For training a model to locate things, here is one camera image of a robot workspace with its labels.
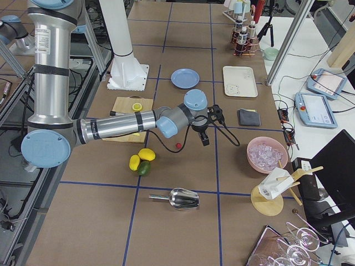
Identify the near teach pendant tablet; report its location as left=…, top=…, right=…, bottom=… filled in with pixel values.
left=295, top=93, right=338, bottom=129

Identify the white carton box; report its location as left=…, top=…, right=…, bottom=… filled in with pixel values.
left=258, top=167, right=294, bottom=200

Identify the cream bear tray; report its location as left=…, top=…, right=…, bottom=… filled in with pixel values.
left=222, top=66, right=258, bottom=98

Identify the copper wire bottle rack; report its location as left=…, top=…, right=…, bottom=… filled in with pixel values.
left=231, top=27, right=260, bottom=56

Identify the aluminium frame post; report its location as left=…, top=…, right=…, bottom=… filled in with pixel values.
left=266, top=0, right=315, bottom=86

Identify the black tray with glasses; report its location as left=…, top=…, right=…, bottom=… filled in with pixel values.
left=246, top=226, right=323, bottom=266

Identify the steel muddler black tip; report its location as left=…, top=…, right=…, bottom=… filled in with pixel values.
left=109, top=110, right=125, bottom=116

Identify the wooden cutting board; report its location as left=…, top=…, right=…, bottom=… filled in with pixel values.
left=104, top=96, right=153, bottom=143

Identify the black camera tripod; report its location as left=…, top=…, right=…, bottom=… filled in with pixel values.
left=257, top=0, right=275, bottom=47

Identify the blue plate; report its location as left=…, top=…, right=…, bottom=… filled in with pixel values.
left=170, top=68, right=200, bottom=89

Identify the blue cup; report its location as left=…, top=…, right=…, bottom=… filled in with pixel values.
left=233, top=1, right=244, bottom=14

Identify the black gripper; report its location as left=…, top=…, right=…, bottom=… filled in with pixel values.
left=191, top=115, right=210, bottom=146

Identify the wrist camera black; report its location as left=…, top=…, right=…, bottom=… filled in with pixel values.
left=207, top=105, right=225, bottom=126

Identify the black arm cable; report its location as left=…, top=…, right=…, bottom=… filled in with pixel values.
left=146, top=116, right=241, bottom=154

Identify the yellow lemon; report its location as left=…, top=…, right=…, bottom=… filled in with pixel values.
left=129, top=155, right=141, bottom=171
left=138, top=148, right=156, bottom=161

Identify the wooden cup tree stand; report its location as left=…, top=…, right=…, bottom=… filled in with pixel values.
left=251, top=166, right=323, bottom=216

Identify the green bowl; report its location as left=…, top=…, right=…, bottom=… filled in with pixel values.
left=263, top=47, right=279, bottom=61

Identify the yellow lemon back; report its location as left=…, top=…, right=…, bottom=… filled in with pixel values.
left=129, top=155, right=141, bottom=171

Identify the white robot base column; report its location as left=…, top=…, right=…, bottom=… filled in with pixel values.
left=99, top=0, right=149, bottom=91

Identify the black monitor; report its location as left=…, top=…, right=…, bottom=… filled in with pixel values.
left=303, top=130, right=354, bottom=236

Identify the yellow lemon front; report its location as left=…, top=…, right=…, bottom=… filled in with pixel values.
left=138, top=148, right=156, bottom=161

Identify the tea bottle white cap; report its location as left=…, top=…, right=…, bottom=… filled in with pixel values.
left=234, top=15, right=243, bottom=39

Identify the lemon half slice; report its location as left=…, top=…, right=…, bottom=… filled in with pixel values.
left=131, top=103, right=143, bottom=112

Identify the wine glass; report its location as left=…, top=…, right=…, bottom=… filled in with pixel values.
left=285, top=222, right=329, bottom=252
left=276, top=238, right=311, bottom=265

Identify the teach pendant tablet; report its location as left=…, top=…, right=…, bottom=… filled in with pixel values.
left=295, top=93, right=338, bottom=129
left=307, top=68, right=348, bottom=100

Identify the white wire cup rack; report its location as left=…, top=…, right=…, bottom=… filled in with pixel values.
left=222, top=0, right=251, bottom=22

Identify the far teach pendant tablet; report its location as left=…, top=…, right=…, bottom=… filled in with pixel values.
left=307, top=68, right=348, bottom=100

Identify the pink bowl of ice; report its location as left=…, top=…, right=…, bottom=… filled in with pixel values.
left=246, top=136, right=288, bottom=173

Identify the pink cup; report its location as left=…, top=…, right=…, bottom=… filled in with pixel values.
left=223, top=0, right=231, bottom=9

